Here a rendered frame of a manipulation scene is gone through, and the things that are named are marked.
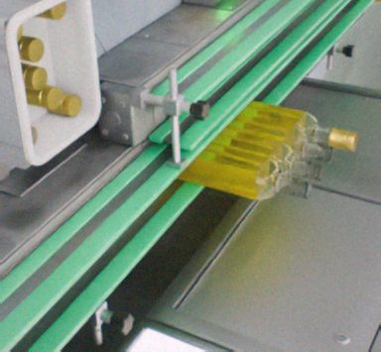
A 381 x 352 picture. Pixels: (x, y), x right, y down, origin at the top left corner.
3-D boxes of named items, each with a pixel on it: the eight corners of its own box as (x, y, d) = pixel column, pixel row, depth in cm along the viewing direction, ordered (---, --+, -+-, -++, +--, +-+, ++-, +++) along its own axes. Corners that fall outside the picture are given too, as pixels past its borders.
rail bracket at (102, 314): (44, 333, 106) (123, 366, 100) (38, 295, 103) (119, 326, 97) (61, 314, 109) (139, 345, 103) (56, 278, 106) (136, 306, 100)
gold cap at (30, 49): (1, 38, 101) (27, 43, 99) (18, 29, 104) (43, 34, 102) (5, 61, 103) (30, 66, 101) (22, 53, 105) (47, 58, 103)
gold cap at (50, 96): (22, 86, 107) (46, 91, 105) (37, 77, 110) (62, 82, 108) (25, 108, 108) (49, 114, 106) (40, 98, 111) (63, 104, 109)
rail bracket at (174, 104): (134, 160, 117) (203, 177, 111) (127, 63, 109) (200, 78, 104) (144, 151, 119) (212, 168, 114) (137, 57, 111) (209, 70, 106)
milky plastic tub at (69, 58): (-17, 160, 105) (32, 174, 101) (-47, 10, 95) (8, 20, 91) (59, 108, 119) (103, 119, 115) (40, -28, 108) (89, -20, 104)
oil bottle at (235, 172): (156, 175, 126) (272, 206, 116) (155, 146, 123) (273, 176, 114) (172, 160, 130) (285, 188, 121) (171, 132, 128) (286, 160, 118)
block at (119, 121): (96, 141, 119) (133, 150, 116) (91, 88, 115) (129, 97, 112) (109, 131, 122) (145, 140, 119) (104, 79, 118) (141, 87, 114)
